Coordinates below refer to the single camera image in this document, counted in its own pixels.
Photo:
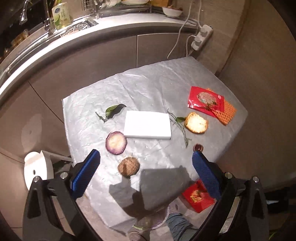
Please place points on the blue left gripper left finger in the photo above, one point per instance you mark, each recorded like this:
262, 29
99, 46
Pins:
83, 172

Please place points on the red cardboard box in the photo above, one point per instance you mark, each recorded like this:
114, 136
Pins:
198, 197

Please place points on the white toilet paper roll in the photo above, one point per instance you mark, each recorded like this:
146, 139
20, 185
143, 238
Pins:
41, 164

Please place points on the thin green twig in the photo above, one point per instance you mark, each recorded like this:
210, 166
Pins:
179, 122

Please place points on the red snack packet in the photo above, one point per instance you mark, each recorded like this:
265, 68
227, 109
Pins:
195, 103

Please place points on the white power strip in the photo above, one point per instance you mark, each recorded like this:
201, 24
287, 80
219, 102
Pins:
202, 37

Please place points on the white bowl with food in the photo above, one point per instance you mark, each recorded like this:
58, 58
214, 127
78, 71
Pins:
172, 12

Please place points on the green leaf with stem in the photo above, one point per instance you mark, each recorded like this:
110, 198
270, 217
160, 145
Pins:
111, 112

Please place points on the chrome kitchen faucet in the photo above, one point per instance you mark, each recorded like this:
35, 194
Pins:
37, 12

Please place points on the grey cabinet doors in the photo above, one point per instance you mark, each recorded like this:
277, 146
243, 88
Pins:
31, 109

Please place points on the white foam block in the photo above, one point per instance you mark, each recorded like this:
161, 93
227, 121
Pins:
147, 124

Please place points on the purple onion slice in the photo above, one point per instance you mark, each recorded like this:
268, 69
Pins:
116, 143

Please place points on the orange peel piece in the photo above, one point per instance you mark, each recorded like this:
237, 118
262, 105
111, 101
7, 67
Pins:
195, 123

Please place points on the silver plastic table cover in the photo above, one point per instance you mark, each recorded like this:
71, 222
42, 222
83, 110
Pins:
166, 168

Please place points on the stainless steel sink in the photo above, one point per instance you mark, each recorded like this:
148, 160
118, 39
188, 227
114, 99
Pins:
39, 40

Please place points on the person's leg in jeans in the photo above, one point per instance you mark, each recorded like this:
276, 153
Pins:
180, 227

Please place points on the green dish soap bottle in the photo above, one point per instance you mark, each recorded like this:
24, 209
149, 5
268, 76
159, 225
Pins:
61, 15

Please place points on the brown round cookie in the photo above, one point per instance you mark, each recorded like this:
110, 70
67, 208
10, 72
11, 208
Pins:
128, 167

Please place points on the purple lined trash basket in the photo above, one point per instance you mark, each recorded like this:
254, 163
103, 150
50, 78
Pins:
150, 220

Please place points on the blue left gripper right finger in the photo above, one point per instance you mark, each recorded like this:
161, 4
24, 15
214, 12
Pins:
206, 172

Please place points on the metal dish rack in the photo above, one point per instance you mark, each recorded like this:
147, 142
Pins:
102, 9

